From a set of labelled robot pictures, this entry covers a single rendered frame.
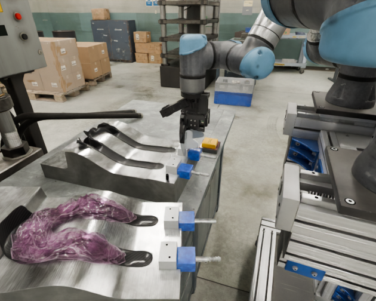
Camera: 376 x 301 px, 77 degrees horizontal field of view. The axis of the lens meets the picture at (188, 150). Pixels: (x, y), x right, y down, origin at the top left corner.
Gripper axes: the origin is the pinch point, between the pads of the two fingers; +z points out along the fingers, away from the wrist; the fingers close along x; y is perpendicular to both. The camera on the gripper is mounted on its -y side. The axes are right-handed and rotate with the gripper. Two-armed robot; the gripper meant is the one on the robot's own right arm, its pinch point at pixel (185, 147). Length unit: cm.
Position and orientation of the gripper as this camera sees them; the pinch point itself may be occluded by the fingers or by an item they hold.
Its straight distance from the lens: 82.3
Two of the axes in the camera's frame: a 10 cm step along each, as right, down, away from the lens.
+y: 9.5, 1.5, -2.6
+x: 3.0, -4.8, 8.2
